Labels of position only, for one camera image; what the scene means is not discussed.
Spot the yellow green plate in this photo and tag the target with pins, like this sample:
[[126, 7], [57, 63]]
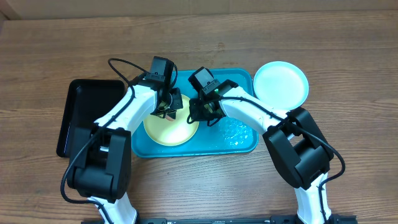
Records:
[[171, 133]]

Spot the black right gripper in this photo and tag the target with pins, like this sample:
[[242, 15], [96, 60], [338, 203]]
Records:
[[198, 116]]

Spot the black tray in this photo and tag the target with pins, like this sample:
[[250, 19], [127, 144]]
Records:
[[87, 100]]

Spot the light blue plate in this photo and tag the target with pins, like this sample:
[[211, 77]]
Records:
[[281, 85]]

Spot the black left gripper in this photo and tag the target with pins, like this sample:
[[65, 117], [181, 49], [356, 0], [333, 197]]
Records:
[[176, 102]]

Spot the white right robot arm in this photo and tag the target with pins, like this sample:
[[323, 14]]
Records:
[[298, 149]]

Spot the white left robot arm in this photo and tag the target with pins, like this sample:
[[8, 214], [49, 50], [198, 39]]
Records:
[[99, 170]]

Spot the red black sponge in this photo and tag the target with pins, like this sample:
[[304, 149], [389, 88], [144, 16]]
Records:
[[170, 116]]

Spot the blue plastic tray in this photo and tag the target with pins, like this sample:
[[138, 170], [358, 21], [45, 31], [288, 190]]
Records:
[[227, 136]]

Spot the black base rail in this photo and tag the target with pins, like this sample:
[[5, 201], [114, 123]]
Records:
[[275, 219]]

